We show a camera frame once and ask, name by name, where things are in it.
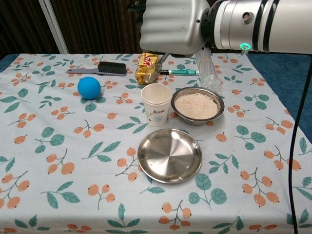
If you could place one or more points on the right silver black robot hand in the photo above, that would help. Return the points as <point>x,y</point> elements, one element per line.
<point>170,26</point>

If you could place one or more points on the metal spoon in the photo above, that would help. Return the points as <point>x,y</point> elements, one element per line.
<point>152,75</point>

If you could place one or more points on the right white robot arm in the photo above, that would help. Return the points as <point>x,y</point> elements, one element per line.
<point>275,24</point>

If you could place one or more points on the metal bowl of grain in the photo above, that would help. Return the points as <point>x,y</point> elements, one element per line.
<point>196,106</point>

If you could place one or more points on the white paper cup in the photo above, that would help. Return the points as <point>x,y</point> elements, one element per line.
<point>157,109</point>

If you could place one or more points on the steel plate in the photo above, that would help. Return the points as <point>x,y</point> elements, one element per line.
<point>169,156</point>

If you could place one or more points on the green marker pen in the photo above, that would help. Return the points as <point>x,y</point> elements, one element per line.
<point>182,72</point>

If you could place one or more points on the gold snack packet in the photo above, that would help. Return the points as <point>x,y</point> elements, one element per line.
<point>143,68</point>

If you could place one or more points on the clear plastic tube bundle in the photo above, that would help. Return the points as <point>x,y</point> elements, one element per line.
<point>208,73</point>

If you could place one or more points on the dark fluted partition panel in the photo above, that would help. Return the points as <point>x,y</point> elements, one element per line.
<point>97,24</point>
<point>22,24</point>

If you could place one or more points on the blue ball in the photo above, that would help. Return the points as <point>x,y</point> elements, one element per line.
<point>89,87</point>

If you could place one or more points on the floral tablecloth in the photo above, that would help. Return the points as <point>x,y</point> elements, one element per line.
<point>73,146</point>

